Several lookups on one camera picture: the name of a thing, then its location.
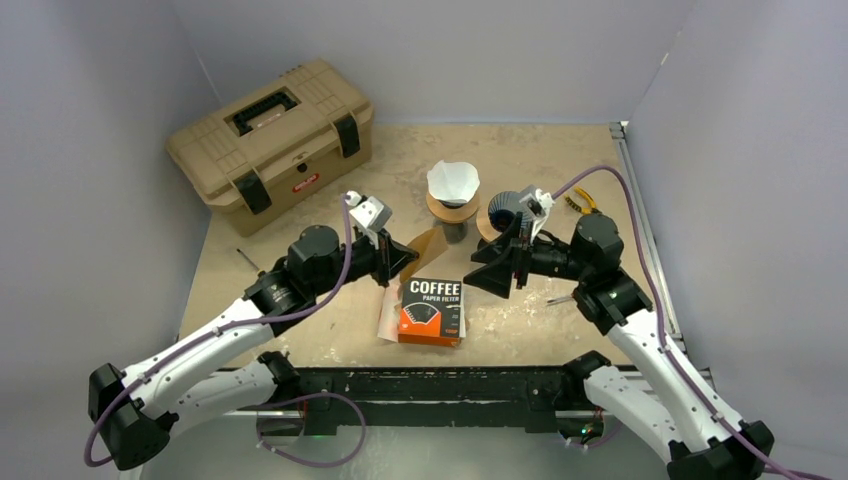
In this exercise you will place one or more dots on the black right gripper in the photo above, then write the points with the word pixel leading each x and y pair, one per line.
pixel 498 275

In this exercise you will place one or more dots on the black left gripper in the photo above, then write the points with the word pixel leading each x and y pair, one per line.
pixel 390 257

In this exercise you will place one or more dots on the brown paper coffee filter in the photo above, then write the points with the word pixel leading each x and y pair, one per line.
pixel 429 245

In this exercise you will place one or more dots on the blue glass dripper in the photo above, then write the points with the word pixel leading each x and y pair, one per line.
pixel 503 208

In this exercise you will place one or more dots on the clear glass carafe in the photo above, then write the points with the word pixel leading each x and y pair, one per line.
pixel 455 232

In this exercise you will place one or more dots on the black orange coffee filter box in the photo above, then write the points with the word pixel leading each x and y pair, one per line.
pixel 432 313

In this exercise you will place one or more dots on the white paper coffee filter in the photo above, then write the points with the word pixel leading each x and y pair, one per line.
pixel 453 182

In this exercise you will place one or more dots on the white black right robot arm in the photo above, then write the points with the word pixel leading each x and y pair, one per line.
pixel 683 420

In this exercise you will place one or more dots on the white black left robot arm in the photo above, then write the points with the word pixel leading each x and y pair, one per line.
pixel 139 409

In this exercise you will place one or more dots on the white paper coffee filters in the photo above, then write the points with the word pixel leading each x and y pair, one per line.
pixel 389 314

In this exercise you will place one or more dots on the yellow black pliers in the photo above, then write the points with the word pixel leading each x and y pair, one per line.
pixel 581 201

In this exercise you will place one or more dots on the yellow black screwdriver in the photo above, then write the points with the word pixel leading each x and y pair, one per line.
pixel 258 270

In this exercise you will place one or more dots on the tan plastic toolbox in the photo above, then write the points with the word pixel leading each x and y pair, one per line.
pixel 257 157

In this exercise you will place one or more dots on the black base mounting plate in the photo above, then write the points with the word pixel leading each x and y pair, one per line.
pixel 536 399

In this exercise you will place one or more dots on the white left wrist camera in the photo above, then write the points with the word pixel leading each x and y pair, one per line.
pixel 368 213

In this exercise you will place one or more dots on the aluminium frame rail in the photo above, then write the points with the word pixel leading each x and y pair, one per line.
pixel 229 391

